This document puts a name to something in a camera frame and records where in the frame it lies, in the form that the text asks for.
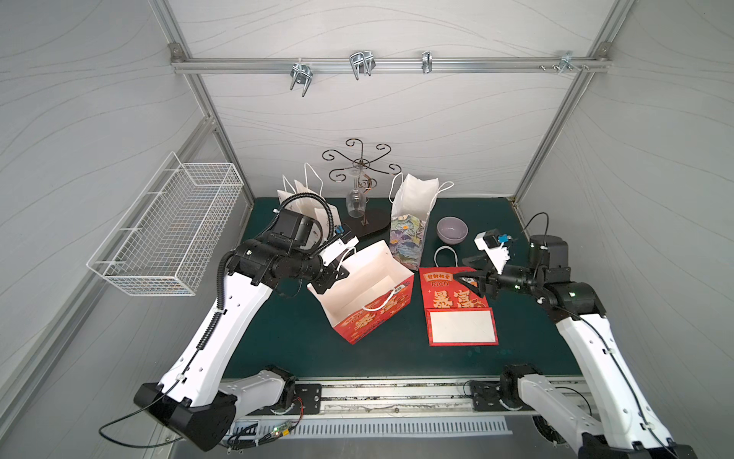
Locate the red RICH paper bag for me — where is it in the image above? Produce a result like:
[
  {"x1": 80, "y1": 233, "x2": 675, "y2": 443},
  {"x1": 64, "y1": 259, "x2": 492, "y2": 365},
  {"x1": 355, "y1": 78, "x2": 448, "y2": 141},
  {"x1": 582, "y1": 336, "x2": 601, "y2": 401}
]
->
[{"x1": 419, "y1": 246, "x2": 499, "y2": 347}]

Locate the slotted cable duct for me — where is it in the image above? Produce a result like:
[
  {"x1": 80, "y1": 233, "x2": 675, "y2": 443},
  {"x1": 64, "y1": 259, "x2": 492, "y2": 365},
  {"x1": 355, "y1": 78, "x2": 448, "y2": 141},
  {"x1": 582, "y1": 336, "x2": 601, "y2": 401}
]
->
[{"x1": 222, "y1": 416, "x2": 512, "y2": 442}]

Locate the green felt table mat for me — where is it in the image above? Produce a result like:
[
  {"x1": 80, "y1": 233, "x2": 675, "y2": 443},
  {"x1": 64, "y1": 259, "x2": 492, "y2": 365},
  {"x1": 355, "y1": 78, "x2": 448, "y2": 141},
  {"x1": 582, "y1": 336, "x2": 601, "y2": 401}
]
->
[{"x1": 225, "y1": 198, "x2": 581, "y2": 379}]

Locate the pink ceramic bowl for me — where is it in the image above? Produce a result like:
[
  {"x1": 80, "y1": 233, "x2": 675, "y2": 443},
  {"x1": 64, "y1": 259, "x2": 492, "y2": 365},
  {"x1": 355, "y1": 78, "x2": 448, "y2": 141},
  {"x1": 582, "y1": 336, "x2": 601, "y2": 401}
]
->
[{"x1": 436, "y1": 216, "x2": 469, "y2": 245}]

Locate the clear wine glass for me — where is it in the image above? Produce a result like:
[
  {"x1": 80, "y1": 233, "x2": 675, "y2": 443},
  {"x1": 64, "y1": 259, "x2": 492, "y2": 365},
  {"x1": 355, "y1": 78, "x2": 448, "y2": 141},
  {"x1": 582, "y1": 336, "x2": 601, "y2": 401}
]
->
[{"x1": 346, "y1": 168, "x2": 366, "y2": 219}]

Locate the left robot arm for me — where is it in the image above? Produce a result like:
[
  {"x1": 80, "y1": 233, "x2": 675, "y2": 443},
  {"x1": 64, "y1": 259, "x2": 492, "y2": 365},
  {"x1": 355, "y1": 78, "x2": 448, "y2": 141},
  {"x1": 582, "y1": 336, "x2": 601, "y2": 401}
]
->
[{"x1": 134, "y1": 192, "x2": 357, "y2": 451}]

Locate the white printed paper bag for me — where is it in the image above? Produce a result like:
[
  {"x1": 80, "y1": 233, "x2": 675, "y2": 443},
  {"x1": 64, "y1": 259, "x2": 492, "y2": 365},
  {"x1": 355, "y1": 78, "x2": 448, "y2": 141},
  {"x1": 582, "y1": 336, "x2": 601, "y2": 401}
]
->
[{"x1": 277, "y1": 163, "x2": 341, "y2": 231}]

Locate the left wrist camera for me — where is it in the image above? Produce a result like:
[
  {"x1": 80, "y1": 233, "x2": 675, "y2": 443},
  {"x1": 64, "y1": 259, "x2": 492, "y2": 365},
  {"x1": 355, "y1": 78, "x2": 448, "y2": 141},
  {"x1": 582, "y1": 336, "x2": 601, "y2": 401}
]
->
[{"x1": 318, "y1": 224, "x2": 359, "y2": 266}]

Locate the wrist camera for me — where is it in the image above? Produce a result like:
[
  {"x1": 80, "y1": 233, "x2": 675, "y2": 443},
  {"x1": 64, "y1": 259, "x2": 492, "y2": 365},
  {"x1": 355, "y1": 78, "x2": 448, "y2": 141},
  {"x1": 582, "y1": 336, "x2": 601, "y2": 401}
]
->
[
  {"x1": 318, "y1": 224, "x2": 359, "y2": 266},
  {"x1": 474, "y1": 229, "x2": 512, "y2": 275}
]

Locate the white wire wall basket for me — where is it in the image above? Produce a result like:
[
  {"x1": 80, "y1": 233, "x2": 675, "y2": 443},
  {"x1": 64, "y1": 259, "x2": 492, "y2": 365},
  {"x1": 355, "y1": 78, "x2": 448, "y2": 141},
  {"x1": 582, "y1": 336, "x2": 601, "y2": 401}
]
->
[{"x1": 86, "y1": 152, "x2": 243, "y2": 296}]

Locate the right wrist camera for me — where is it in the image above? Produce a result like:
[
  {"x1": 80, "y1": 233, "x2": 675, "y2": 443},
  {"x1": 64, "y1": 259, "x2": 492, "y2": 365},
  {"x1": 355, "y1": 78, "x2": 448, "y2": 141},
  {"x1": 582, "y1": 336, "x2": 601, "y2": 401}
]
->
[{"x1": 474, "y1": 229, "x2": 512, "y2": 275}]

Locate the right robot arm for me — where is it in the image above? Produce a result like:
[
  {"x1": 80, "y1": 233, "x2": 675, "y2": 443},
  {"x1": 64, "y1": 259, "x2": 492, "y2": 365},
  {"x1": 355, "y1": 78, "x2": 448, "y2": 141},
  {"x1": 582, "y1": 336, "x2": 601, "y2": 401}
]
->
[{"x1": 459, "y1": 229, "x2": 696, "y2": 458}]

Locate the floral print paper bag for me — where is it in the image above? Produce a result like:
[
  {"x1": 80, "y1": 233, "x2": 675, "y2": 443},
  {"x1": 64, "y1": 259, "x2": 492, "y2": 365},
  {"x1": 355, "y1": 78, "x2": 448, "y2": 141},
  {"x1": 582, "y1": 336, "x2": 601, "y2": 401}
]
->
[{"x1": 389, "y1": 172, "x2": 455, "y2": 271}]

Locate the metal hook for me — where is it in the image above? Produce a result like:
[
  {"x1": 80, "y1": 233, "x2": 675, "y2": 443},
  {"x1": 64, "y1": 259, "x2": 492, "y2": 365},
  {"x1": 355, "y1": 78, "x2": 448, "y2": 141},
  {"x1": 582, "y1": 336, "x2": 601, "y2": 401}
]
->
[
  {"x1": 290, "y1": 61, "x2": 313, "y2": 98},
  {"x1": 538, "y1": 52, "x2": 590, "y2": 75},
  {"x1": 349, "y1": 51, "x2": 376, "y2": 80},
  {"x1": 422, "y1": 51, "x2": 433, "y2": 75}
]

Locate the black metal cup tree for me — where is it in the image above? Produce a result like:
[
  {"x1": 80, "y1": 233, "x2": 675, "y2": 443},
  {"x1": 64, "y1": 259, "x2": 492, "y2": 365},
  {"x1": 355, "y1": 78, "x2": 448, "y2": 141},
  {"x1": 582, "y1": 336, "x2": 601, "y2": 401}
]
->
[{"x1": 321, "y1": 138, "x2": 403, "y2": 237}]

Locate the aluminium top rail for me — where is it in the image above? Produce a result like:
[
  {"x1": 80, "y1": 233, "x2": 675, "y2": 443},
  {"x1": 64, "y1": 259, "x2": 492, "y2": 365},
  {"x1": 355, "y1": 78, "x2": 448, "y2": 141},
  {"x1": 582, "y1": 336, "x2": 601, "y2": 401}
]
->
[{"x1": 171, "y1": 55, "x2": 612, "y2": 75}]

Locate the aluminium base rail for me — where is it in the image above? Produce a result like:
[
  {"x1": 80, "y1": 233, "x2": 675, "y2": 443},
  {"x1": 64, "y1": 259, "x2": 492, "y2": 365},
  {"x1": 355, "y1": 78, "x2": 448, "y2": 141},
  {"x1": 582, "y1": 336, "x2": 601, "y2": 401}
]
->
[{"x1": 159, "y1": 375, "x2": 600, "y2": 423}]

